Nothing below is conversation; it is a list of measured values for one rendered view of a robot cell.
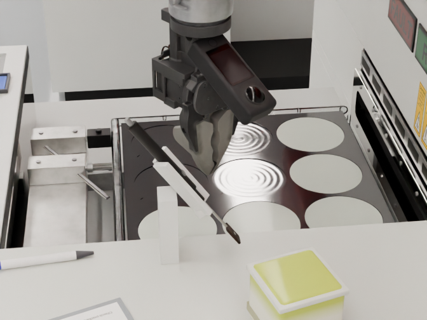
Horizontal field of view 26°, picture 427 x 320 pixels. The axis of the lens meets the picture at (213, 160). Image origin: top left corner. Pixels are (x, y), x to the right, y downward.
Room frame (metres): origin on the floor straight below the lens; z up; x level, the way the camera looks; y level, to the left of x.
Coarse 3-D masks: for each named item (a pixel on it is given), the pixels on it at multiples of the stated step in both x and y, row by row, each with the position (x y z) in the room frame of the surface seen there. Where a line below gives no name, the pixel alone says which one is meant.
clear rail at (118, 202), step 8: (112, 120) 1.22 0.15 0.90; (112, 128) 1.20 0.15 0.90; (112, 136) 1.18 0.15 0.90; (112, 144) 1.16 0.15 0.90; (120, 144) 1.16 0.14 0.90; (112, 152) 1.13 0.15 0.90; (120, 152) 1.14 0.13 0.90; (112, 160) 1.11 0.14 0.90; (120, 160) 1.11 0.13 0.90; (112, 168) 1.09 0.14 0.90; (120, 168) 1.09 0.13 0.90; (112, 176) 1.07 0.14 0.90; (120, 176) 1.07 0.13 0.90; (112, 184) 1.05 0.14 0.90; (120, 184) 1.05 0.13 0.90; (120, 192) 1.03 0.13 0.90; (120, 200) 1.01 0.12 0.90; (120, 208) 0.99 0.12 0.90; (120, 216) 0.97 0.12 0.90; (120, 224) 0.96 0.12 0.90; (120, 232) 0.94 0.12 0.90; (120, 240) 0.92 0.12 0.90
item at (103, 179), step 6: (90, 174) 1.15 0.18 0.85; (96, 174) 1.16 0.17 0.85; (102, 174) 1.16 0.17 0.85; (108, 174) 1.16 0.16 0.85; (90, 180) 1.15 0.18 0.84; (96, 180) 1.15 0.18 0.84; (102, 180) 1.16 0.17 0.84; (108, 180) 1.16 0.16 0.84; (102, 186) 1.16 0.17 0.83; (108, 186) 1.16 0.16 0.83
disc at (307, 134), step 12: (300, 120) 1.23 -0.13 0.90; (312, 120) 1.23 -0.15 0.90; (324, 120) 1.23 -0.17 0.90; (276, 132) 1.19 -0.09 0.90; (288, 132) 1.19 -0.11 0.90; (300, 132) 1.19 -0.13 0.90; (312, 132) 1.19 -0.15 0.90; (324, 132) 1.19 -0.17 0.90; (336, 132) 1.19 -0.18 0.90; (288, 144) 1.16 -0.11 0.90; (300, 144) 1.16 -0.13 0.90; (312, 144) 1.16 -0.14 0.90; (324, 144) 1.16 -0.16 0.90; (336, 144) 1.16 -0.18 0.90
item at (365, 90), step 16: (368, 80) 1.28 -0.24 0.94; (352, 96) 1.32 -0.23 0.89; (368, 96) 1.24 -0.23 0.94; (352, 112) 1.31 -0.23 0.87; (384, 112) 1.18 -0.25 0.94; (368, 128) 1.25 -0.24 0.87; (384, 128) 1.14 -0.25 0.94; (368, 144) 1.21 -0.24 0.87; (400, 144) 1.09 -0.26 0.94; (384, 160) 1.16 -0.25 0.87; (400, 160) 1.06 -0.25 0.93; (384, 176) 1.12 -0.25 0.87; (416, 176) 1.01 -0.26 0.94; (400, 192) 1.07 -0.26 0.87; (416, 192) 0.98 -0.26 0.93; (400, 208) 1.04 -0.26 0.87
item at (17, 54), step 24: (0, 48) 1.36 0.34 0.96; (24, 48) 1.36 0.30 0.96; (0, 72) 1.28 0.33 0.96; (0, 96) 1.20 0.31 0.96; (0, 120) 1.12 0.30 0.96; (0, 144) 1.06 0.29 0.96; (0, 168) 1.00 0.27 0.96; (0, 192) 0.94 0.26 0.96; (0, 216) 0.89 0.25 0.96; (0, 240) 0.85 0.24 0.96
